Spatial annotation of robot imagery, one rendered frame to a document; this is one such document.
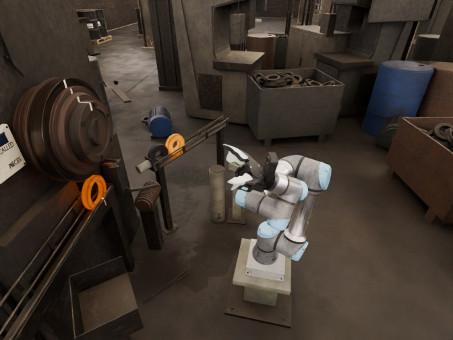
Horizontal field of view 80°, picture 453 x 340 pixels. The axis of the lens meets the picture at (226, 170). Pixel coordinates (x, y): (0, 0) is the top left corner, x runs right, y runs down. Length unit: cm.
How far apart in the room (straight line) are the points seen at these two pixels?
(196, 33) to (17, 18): 269
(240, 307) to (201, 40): 312
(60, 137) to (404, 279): 223
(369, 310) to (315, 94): 227
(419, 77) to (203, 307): 337
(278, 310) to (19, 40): 189
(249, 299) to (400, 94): 303
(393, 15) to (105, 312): 403
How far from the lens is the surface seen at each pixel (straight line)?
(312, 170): 129
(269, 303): 189
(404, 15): 429
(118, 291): 133
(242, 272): 168
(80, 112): 130
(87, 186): 154
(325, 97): 347
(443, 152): 275
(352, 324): 201
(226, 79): 384
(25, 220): 140
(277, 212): 99
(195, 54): 394
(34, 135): 128
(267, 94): 318
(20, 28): 147
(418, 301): 229
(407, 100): 402
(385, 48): 464
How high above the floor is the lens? 166
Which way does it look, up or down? 34 degrees down
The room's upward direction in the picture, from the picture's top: straight up
